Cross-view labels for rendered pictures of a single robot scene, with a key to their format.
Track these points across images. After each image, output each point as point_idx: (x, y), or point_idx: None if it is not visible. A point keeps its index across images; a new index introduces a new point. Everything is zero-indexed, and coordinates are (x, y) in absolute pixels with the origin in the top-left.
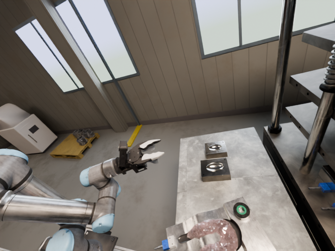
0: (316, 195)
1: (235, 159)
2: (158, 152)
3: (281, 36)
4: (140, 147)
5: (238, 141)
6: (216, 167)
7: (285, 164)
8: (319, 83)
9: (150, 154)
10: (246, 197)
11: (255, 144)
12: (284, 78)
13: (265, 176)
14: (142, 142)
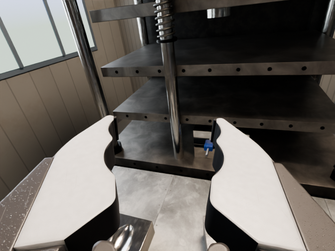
0: (208, 162)
1: (122, 207)
2: (224, 121)
3: (71, 11)
4: (62, 245)
5: None
6: (120, 241)
7: (163, 165)
8: (135, 62)
9: (231, 155)
10: (193, 225)
11: (118, 174)
12: (97, 72)
13: (171, 187)
14: (11, 202)
